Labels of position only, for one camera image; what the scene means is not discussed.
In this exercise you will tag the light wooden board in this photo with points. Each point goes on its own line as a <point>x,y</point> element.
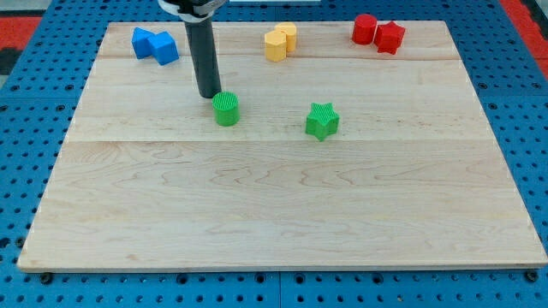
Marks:
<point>413,179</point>

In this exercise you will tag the red cylinder block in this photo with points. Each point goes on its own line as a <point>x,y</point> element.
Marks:
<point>364,29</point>

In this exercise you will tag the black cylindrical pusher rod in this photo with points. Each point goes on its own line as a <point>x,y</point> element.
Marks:
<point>201,43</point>

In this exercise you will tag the blue angular block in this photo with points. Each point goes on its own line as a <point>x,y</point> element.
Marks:
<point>140,42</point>

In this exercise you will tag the yellow hexagon block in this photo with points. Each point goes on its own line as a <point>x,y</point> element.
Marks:
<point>275,46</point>

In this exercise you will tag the green star block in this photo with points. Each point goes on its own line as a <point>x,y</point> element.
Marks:
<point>321,121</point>

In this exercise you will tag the blue cube block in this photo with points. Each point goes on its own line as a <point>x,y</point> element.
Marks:
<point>163,48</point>

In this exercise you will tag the red star block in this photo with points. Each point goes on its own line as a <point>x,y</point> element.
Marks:
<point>389,37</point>

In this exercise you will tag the green cylinder block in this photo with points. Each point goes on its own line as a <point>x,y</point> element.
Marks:
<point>226,108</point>

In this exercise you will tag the yellow cylinder block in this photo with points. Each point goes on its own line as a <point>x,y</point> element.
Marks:
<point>290,30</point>

